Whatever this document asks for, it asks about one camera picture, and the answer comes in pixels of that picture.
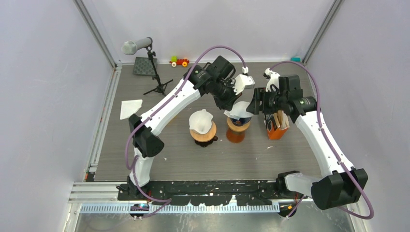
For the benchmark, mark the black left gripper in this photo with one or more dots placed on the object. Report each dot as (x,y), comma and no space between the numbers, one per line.
(227,104)

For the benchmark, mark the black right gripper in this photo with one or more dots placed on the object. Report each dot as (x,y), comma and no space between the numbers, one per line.
(254,107)

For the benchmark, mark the small wooden ring holder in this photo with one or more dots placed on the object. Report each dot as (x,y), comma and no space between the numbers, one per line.
(237,128)

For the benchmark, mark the orange coffee filter box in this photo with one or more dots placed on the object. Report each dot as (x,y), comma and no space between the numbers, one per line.
(276,125)

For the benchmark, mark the white paper coffee filter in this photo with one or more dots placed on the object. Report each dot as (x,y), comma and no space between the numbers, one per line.
(201,121)

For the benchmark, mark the amber glass carafe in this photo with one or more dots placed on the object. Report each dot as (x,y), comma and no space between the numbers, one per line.
(234,136)

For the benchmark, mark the large wooden ring holder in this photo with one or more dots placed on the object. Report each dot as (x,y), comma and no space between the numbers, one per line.
(205,137)

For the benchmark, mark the dark brown dripper cup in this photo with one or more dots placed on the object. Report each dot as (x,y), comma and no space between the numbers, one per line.
(207,143)

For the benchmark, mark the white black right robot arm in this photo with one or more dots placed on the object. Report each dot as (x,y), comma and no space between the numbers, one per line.
(341,183)

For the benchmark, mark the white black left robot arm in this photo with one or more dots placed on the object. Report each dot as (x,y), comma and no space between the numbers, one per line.
(215,78)

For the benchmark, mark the teal block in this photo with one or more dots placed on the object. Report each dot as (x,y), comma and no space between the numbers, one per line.
(295,59)

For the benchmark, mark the toy brick car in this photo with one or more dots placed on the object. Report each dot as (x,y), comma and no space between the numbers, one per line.
(175,61)

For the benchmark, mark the white paper sheet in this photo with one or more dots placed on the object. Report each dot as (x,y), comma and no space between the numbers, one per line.
(129,108)

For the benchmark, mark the grey microphone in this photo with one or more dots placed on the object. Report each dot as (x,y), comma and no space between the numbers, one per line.
(131,47)

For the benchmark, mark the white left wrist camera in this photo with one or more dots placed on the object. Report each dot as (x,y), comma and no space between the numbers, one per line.
(243,81)

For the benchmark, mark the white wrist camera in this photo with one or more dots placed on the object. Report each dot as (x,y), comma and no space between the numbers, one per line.
(243,81)
(273,80)

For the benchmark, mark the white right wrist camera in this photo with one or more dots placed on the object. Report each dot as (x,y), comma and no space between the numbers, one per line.
(273,80)

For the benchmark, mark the grey studded base plate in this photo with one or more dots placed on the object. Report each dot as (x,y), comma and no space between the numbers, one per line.
(143,67)

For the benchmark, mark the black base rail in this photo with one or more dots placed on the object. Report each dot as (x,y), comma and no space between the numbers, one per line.
(208,193)

